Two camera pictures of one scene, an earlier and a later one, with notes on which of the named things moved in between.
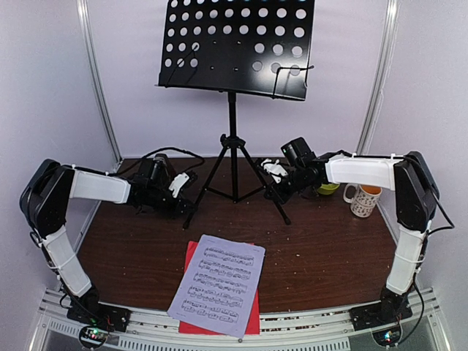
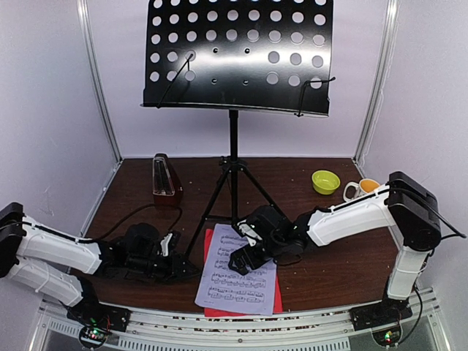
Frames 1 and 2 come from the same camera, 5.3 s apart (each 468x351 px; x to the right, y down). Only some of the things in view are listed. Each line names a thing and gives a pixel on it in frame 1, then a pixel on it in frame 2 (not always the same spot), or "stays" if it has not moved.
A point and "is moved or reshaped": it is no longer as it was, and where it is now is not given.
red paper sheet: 253,324 → 216,311
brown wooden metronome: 161,172 stays
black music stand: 254,47 is moved or reshaped
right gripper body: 285,194 → 254,261
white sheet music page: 221,285 is moved or reshaped
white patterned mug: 363,198 stays
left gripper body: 171,210 → 167,272
